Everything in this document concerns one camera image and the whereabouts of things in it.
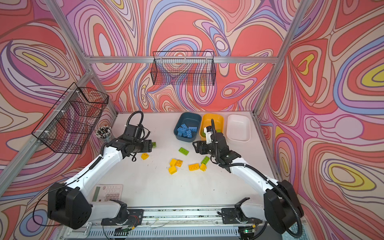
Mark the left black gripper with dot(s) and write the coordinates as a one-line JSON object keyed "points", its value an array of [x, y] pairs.
{"points": [[148, 145]]}

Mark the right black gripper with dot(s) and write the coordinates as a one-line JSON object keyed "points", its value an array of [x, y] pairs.
{"points": [[199, 143]]}

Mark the green lego pair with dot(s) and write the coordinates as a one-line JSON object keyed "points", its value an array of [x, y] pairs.
{"points": [[205, 160]]}

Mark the yellow lego small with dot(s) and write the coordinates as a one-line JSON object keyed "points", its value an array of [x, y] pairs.
{"points": [[144, 156], [203, 167]]}

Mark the yellow lego long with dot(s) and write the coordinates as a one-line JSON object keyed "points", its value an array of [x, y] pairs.
{"points": [[194, 167]]}

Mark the blue lego bottom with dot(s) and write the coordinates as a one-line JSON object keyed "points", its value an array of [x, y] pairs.
{"points": [[181, 132]]}

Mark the orange-yellow lego cluster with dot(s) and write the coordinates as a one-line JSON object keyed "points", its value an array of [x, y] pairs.
{"points": [[179, 163]]}

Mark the yellow lego top cluster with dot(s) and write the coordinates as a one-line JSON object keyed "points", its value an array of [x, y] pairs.
{"points": [[173, 162]]}

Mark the yellow lego cluster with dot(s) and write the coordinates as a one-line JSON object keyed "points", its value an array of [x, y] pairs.
{"points": [[172, 170], [173, 162]]}

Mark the yellow lego bottom cluster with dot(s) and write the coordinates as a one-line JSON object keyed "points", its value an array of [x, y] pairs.
{"points": [[172, 170]]}

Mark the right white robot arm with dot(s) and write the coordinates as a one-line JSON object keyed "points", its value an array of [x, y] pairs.
{"points": [[282, 209]]}

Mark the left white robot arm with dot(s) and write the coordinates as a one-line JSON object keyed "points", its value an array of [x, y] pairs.
{"points": [[67, 202]]}

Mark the dark teal plastic bin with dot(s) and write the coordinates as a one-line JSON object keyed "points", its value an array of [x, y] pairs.
{"points": [[191, 120]]}

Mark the yellow plastic bin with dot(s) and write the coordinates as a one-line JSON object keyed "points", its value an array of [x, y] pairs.
{"points": [[206, 121]]}

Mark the metal cup of pens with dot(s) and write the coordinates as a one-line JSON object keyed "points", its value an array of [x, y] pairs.
{"points": [[104, 133]]}

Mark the white plastic bin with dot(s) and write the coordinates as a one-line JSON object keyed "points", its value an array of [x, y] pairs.
{"points": [[238, 128]]}

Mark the pink calculator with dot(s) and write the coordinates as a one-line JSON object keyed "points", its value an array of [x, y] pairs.
{"points": [[105, 193]]}

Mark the teal calculator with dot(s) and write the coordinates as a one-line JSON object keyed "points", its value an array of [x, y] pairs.
{"points": [[295, 234]]}

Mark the black wire basket left wall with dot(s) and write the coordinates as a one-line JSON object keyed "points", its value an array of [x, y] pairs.
{"points": [[68, 125]]}

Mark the black wire basket wall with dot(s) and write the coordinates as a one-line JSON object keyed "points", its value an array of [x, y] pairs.
{"points": [[183, 68], [68, 125]]}

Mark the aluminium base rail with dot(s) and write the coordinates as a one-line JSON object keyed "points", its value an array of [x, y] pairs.
{"points": [[177, 223]]}

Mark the black wire basket back wall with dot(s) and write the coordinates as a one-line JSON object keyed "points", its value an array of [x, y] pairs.
{"points": [[183, 68]]}

